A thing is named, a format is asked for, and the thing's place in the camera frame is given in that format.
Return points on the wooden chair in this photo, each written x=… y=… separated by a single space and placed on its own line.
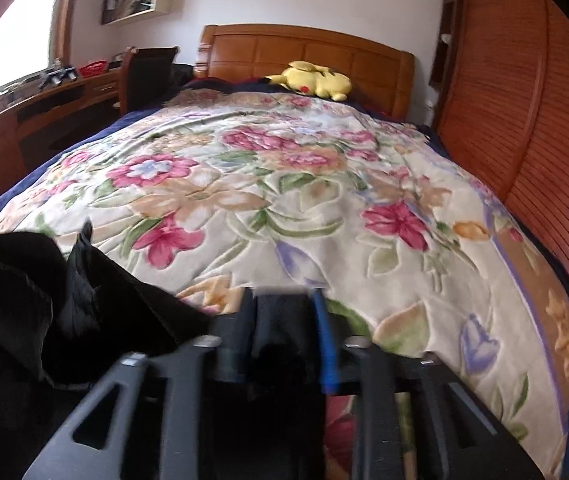
x=149 y=67

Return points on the dark wooden niche shelf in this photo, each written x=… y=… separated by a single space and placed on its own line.
x=442 y=20

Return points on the spare black gripper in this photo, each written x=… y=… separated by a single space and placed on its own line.
x=49 y=78
x=67 y=74

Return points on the wooden headboard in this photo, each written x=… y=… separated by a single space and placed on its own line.
x=274 y=52

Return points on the yellow plush toy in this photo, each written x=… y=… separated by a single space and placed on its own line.
x=314 y=80

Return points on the floral blanket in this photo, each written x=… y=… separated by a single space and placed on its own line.
x=314 y=185

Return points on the wooden slatted wardrobe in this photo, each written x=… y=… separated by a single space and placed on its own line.
x=524 y=110

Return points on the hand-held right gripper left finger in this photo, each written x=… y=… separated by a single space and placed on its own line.
x=234 y=330

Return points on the navy bedsheet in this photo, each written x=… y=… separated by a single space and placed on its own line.
x=79 y=137

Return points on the black coat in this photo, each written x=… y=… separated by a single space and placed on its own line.
x=24 y=310

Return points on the row of books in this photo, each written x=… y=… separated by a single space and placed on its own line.
x=119 y=5

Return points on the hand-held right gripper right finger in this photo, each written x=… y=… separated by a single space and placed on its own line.
x=327 y=355

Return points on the red basket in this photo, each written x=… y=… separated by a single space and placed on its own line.
x=93 y=68

